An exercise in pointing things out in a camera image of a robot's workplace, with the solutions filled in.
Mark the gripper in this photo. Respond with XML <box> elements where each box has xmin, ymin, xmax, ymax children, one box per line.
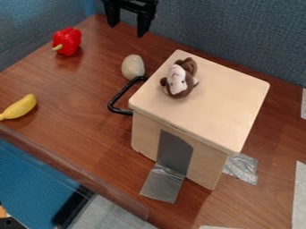
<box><xmin>100</xmin><ymin>0</ymin><xmax>161</xmax><ymax>38</ymax></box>

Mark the light wooden cabinet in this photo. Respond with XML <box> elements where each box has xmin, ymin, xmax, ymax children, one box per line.
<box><xmin>126</xmin><ymin>48</ymin><xmax>272</xmax><ymax>191</ymax></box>

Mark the brown plush monkey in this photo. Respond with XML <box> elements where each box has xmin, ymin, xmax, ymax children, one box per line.
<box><xmin>158</xmin><ymin>56</ymin><xmax>200</xmax><ymax>99</ymax></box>

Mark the short grey tape strip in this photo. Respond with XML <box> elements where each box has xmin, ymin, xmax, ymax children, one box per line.
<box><xmin>221</xmin><ymin>153</ymin><xmax>259</xmax><ymax>186</ymax></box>

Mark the red toy pepper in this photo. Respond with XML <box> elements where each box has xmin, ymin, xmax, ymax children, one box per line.
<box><xmin>50</xmin><ymin>26</ymin><xmax>84</xmax><ymax>57</ymax></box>

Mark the drawer with black handle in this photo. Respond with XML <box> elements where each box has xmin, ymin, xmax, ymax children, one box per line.
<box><xmin>106</xmin><ymin>75</ymin><xmax>149</xmax><ymax>116</ymax></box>

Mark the yellow toy banana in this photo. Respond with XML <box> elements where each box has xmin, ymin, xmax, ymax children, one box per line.
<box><xmin>0</xmin><ymin>93</ymin><xmax>38</xmax><ymax>122</ymax></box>

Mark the long grey tape strip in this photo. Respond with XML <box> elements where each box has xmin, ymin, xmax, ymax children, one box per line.
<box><xmin>138</xmin><ymin>129</ymin><xmax>195</xmax><ymax>205</ymax></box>

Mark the beige toy potato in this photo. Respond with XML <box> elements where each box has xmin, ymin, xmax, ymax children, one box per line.
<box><xmin>119</xmin><ymin>54</ymin><xmax>148</xmax><ymax>81</ymax></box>

